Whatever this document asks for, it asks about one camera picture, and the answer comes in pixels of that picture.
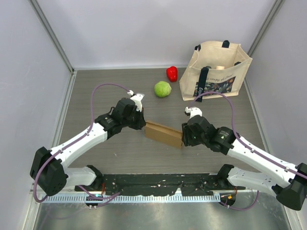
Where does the brown cardboard box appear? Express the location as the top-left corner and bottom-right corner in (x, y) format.
(145, 121), (183, 149)

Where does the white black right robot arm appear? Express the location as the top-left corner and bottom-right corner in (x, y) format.
(182, 113), (307, 211)

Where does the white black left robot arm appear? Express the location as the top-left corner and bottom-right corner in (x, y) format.
(30, 93), (146, 196)

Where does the green cabbage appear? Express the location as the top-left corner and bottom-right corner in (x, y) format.
(154, 81), (172, 98)

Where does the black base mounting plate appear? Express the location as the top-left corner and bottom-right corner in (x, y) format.
(85, 173), (235, 196)

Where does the red bell pepper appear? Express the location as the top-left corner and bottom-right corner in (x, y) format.
(166, 66), (178, 82)

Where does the beige canvas tote bag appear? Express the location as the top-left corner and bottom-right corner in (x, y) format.
(179, 40), (252, 102)

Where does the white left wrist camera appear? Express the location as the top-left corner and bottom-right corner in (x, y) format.
(127, 90), (144, 112)

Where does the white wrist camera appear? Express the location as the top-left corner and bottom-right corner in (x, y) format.
(127, 90), (144, 112)
(184, 107), (202, 118)

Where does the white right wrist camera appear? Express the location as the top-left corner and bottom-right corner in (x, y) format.
(184, 107), (202, 118)

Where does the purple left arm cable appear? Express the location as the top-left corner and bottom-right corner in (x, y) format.
(33, 83), (135, 220)

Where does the white slotted cable duct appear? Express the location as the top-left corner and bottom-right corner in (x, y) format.
(44, 192), (221, 204)

